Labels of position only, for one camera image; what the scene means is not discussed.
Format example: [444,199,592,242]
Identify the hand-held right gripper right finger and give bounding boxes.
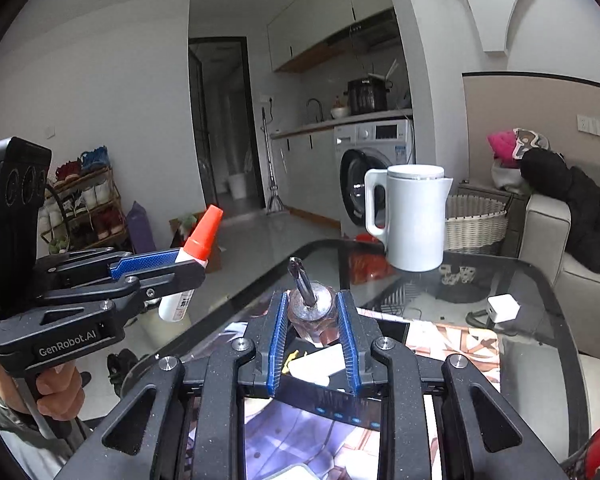
[335,290,561,480]

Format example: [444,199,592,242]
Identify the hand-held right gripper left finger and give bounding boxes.
[55,290,291,480]

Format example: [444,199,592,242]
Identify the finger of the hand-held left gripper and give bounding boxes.
[34,247,182,286]
[37,262,207,313]

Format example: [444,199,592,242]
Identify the white rectangular packet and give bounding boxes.
[290,345,347,387]

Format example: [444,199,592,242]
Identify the clear glass perfume bottle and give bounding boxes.
[286,257,341,346]

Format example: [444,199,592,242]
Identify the white glue bottle red cap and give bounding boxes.
[158,205,225,323]

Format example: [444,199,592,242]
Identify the person's left hand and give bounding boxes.
[34,364,87,422]

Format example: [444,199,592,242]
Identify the purple folded mat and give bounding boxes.
[126,201,157,255]

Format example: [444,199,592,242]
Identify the shoe rack with shoes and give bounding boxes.
[37,146,130,256]

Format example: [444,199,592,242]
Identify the black shoe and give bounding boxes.
[107,349,143,391]

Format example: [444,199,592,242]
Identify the printed table mat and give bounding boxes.
[195,305,503,480]

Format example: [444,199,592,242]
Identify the broom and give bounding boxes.
[260,106,288,216]

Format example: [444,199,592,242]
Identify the white electric kettle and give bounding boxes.
[364,164,453,272]

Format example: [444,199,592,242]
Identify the black framed door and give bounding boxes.
[187,36,261,206]

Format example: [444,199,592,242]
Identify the white charger cube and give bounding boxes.
[486,295,522,325]

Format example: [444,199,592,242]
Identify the white lower cabinets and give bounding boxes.
[270,127,342,223]

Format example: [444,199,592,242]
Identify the white cabinets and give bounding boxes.
[266,0,396,73]
[270,127,342,223]

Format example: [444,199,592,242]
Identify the white wicker basket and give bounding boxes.
[445,195,510,256]

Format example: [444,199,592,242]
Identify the white washing machine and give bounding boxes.
[333,119,416,241]

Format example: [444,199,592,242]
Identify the beige sofa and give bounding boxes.
[517,192,600,361]

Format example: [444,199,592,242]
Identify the pale clothes pile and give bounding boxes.
[491,160,526,193]

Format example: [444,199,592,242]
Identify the black pressure cooker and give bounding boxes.
[347,77,392,115]

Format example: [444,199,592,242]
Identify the black jacket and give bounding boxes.
[520,147,600,276]

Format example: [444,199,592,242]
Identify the patterned fabric bag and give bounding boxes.
[512,127,551,158]

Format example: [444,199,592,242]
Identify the white upper cabinets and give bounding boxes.
[266,0,396,73]

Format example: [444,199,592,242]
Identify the range hood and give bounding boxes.
[325,7,398,51]

